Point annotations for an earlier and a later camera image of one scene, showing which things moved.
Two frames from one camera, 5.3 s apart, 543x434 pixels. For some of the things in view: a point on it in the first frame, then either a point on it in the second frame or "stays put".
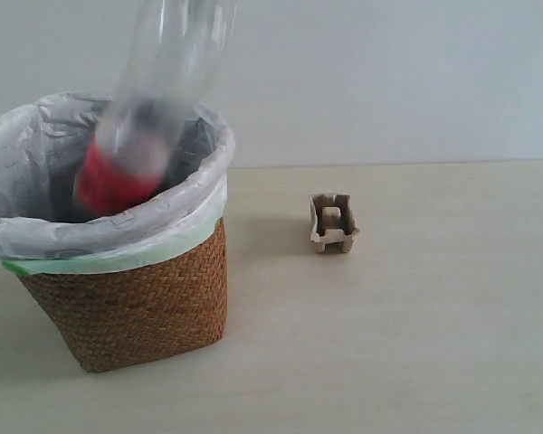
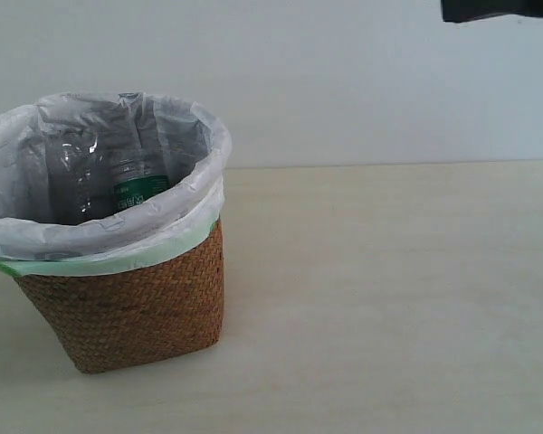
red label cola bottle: x=168 y=62 -> x=80 y=184
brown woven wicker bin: x=117 y=318 stays put
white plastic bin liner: x=32 y=220 stays put
